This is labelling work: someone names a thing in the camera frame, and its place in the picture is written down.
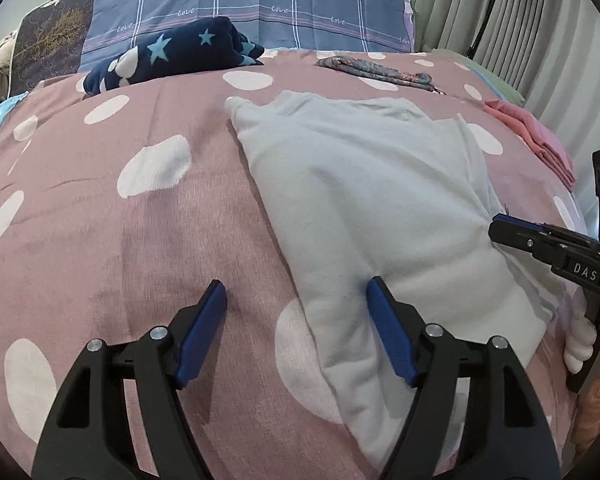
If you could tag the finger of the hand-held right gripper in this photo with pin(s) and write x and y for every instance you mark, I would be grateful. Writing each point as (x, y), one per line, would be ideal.
(520, 232)

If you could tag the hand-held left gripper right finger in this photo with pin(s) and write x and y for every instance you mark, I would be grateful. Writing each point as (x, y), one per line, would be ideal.
(387, 330)

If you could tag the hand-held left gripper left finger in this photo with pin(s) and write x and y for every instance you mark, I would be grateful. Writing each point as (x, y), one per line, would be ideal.
(205, 330)

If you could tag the pale grey-green small garment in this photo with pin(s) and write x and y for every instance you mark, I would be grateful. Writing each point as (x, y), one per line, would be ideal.
(360, 185)

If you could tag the pink folded clothes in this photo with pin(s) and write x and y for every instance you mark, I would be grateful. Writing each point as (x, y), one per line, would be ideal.
(540, 135)

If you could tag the person's right hand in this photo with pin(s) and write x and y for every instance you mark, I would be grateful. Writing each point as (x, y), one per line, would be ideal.
(577, 345)

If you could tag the pink polka dot bed sheet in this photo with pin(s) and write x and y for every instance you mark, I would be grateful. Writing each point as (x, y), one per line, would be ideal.
(155, 240)

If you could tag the pale green sheet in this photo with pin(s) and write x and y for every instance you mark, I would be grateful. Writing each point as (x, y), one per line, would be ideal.
(495, 80)

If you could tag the grey curtain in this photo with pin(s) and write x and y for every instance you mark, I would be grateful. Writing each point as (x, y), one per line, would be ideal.
(555, 50)

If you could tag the floral patterned cloth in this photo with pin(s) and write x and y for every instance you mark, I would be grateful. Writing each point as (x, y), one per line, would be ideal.
(375, 70)

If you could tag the black floor lamp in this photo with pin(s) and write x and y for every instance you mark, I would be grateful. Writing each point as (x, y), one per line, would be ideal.
(490, 10)

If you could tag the navy star paw blanket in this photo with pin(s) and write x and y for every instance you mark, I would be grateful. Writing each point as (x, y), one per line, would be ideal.
(180, 55)

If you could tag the blue plaid pillow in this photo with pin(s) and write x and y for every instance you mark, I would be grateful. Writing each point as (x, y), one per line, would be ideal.
(305, 0)

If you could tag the dark tree print pillow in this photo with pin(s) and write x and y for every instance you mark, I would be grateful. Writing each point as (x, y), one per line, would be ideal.
(50, 35)

